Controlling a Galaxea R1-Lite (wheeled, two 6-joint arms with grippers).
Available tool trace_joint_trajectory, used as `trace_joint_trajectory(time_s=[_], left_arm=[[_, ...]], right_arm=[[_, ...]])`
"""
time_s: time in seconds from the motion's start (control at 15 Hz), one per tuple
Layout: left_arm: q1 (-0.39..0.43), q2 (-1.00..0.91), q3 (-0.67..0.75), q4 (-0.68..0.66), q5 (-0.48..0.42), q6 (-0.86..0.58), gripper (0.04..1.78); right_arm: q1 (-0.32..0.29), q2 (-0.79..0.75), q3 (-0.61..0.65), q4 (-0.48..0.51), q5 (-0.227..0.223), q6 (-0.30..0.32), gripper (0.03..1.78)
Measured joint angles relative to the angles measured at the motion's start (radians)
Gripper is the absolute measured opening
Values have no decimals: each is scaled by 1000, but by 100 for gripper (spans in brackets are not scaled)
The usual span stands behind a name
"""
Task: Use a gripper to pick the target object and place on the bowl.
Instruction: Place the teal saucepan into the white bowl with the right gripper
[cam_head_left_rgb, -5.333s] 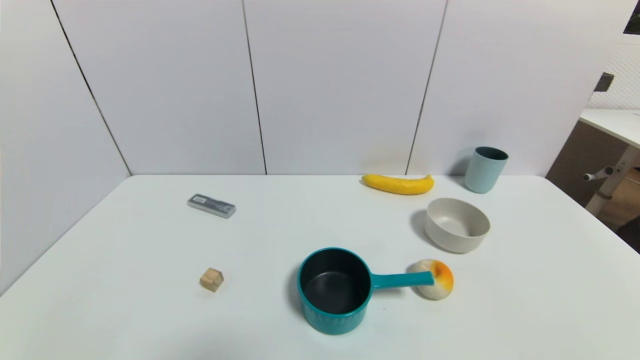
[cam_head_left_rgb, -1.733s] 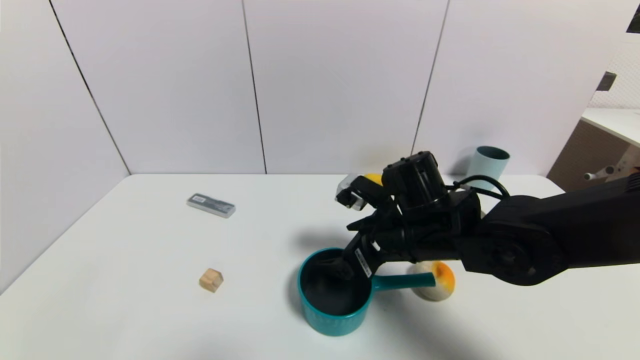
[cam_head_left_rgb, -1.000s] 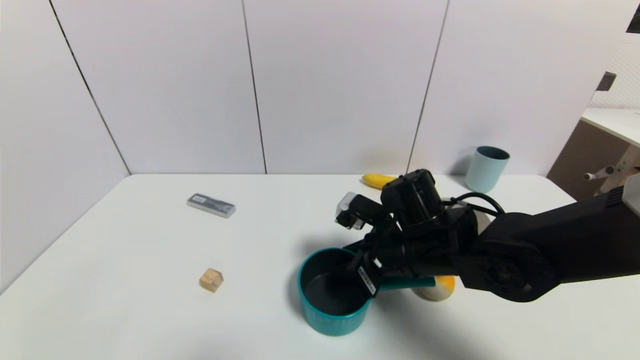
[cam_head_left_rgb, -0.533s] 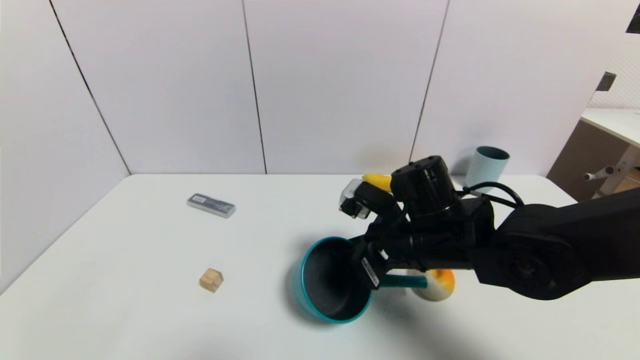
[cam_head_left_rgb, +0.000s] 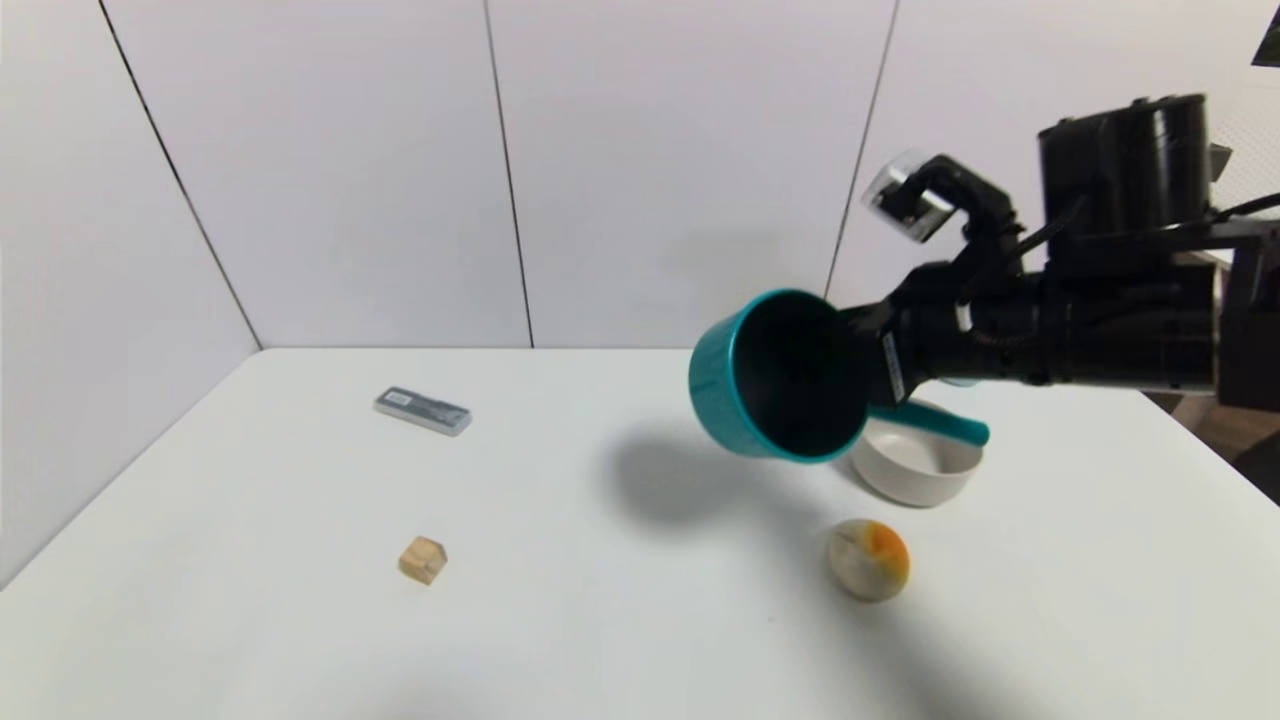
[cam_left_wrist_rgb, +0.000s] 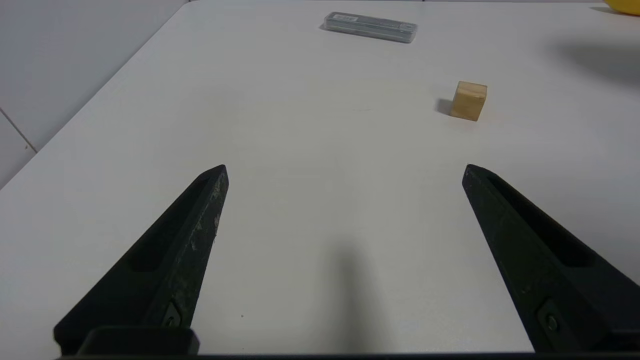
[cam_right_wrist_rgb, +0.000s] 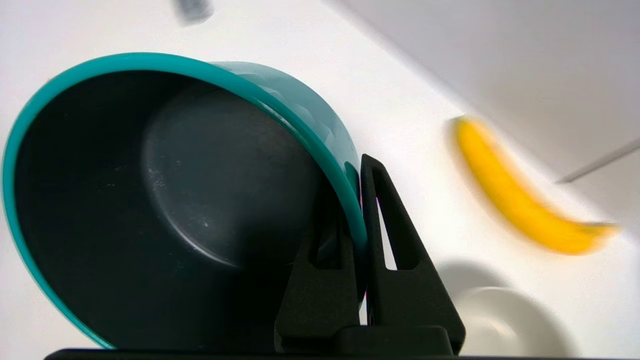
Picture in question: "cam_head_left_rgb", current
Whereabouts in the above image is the teal saucepan with handle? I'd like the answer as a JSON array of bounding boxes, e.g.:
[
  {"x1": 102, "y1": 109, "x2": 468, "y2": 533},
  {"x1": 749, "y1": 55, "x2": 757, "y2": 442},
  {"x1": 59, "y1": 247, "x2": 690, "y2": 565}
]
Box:
[{"x1": 688, "y1": 289, "x2": 991, "y2": 465}]

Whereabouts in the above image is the beige round bowl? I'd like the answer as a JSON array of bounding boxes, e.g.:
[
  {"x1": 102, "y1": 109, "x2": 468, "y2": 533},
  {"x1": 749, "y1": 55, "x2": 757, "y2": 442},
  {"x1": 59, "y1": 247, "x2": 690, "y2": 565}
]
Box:
[{"x1": 850, "y1": 398, "x2": 985, "y2": 509}]

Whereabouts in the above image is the dark object on floor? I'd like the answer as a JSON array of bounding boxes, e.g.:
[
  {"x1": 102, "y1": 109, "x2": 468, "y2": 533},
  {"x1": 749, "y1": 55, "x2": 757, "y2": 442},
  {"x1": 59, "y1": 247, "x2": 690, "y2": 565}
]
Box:
[{"x1": 1233, "y1": 430, "x2": 1280, "y2": 507}]

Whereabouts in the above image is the grey rectangular case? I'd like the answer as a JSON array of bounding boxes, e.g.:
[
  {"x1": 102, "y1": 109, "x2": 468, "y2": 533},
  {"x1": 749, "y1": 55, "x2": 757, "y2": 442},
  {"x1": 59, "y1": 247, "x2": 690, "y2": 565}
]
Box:
[{"x1": 374, "y1": 387, "x2": 474, "y2": 438}]

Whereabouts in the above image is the small wooden cube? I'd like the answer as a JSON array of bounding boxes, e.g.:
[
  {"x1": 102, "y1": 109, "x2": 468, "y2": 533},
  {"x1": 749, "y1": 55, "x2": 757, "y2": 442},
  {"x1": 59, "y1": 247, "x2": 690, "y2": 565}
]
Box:
[{"x1": 399, "y1": 535, "x2": 449, "y2": 586}]

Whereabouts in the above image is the white and orange peach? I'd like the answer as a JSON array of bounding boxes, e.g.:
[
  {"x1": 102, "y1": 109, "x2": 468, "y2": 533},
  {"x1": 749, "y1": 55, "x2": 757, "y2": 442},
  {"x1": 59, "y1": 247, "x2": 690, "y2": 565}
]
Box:
[{"x1": 826, "y1": 518, "x2": 911, "y2": 603}]

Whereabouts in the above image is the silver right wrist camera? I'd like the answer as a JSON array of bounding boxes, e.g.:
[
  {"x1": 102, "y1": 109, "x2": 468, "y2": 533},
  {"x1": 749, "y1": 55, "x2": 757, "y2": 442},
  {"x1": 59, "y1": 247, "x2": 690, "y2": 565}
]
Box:
[{"x1": 861, "y1": 148, "x2": 959, "y2": 244}]

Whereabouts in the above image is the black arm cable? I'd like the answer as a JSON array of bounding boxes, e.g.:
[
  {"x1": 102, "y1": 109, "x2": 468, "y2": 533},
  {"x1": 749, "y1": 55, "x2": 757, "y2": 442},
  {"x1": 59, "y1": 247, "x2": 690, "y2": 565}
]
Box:
[{"x1": 1030, "y1": 193, "x2": 1280, "y2": 246}]

